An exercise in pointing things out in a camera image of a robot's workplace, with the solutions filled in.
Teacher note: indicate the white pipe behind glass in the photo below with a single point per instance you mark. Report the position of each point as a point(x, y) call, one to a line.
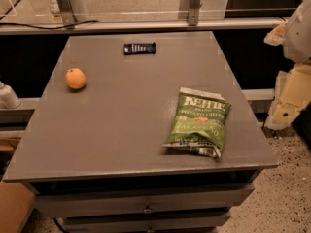
point(79, 10)

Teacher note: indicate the left metal bracket post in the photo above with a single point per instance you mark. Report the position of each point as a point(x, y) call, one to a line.
point(66, 12)

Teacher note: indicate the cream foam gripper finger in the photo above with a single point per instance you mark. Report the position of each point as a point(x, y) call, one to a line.
point(276, 36)
point(292, 95)

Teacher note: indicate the green jalapeno chip bag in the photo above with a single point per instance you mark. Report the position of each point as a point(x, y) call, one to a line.
point(199, 123)

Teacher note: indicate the metal bracket post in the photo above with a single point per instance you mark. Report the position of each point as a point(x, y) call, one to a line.
point(66, 12)
point(193, 12)

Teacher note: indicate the orange fruit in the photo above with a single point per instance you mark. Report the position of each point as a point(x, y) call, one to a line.
point(75, 78)

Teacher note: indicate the right metal bracket post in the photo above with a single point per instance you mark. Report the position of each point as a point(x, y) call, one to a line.
point(193, 12)

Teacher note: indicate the grey lower drawer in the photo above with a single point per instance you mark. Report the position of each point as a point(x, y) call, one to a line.
point(152, 223)

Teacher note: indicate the white pipe left side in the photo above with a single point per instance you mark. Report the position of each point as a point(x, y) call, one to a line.
point(8, 96)

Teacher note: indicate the grey upper drawer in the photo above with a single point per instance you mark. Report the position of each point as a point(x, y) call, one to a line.
point(144, 201)

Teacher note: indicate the brown cardboard box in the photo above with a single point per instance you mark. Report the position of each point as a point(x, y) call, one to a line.
point(15, 207)

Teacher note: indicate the dark blue rxbar wrapper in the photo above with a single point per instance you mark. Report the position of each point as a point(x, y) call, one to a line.
point(139, 48)

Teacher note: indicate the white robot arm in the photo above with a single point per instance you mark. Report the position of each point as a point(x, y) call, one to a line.
point(297, 43)

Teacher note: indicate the grey drawer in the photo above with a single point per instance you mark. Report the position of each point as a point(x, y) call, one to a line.
point(152, 223)
point(144, 201)

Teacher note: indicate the horizontal metal rail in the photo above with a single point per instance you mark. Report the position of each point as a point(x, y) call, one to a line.
point(96, 27)

